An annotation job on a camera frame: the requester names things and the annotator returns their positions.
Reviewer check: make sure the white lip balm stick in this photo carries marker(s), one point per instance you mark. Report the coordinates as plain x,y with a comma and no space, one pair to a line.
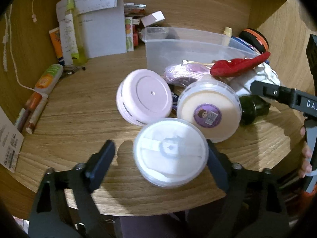
36,114

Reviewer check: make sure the orange capped pen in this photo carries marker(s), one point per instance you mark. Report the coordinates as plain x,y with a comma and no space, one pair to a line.
29,107

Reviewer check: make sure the white cosmetic tube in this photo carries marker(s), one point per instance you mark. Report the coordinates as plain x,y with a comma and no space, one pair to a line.
68,39

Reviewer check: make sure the pink round lidded container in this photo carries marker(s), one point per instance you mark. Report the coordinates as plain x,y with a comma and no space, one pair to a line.
144,97

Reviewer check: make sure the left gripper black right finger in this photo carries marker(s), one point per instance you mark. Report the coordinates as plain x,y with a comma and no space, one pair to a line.
253,205

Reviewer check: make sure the beige puff container purple sticker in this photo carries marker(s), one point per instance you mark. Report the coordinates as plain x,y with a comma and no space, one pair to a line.
212,106

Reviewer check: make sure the green orange tube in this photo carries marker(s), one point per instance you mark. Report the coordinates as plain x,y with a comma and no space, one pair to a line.
49,79

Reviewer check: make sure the black hair clips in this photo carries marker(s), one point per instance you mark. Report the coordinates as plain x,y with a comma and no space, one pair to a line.
71,70

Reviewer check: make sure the white round puff container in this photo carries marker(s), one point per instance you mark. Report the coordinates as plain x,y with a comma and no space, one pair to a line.
170,153

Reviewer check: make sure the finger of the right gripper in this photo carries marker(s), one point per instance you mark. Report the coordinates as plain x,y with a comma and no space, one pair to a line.
277,93

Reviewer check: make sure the receipt paper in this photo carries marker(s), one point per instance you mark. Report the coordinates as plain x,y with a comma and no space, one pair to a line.
10,143

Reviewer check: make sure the yellow-green spray bottle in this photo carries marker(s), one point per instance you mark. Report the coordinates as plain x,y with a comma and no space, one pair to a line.
80,58

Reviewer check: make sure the red velvet pouch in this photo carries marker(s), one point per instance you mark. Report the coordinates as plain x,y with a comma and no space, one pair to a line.
235,67

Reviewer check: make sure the stack of booklets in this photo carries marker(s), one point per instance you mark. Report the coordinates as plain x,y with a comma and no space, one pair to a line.
131,10

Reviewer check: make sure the black orange round case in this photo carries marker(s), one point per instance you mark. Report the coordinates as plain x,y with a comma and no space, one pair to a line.
256,39

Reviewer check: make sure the blue zip pouch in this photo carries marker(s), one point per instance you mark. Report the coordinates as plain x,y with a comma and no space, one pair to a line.
241,42

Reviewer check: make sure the white folded paper stand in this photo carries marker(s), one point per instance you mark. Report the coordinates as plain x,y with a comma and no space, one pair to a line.
102,27

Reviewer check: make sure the clear plastic storage bin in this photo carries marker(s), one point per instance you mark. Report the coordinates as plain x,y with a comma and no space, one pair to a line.
167,46

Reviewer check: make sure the person's right hand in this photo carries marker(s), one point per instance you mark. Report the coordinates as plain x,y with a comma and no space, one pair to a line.
306,154

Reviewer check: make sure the dark green bottle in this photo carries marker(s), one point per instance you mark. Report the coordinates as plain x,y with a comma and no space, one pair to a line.
253,107

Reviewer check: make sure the cream small bottle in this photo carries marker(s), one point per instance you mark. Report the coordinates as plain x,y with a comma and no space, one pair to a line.
227,34

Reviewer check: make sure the red small box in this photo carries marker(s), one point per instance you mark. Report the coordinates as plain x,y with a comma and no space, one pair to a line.
135,37

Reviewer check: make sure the fruit pattern booklet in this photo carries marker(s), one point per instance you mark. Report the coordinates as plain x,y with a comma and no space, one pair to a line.
129,34

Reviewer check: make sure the pink white small box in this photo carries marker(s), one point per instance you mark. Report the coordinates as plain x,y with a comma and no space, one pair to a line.
153,19

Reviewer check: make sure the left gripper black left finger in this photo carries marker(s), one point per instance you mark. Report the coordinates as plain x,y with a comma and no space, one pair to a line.
50,215

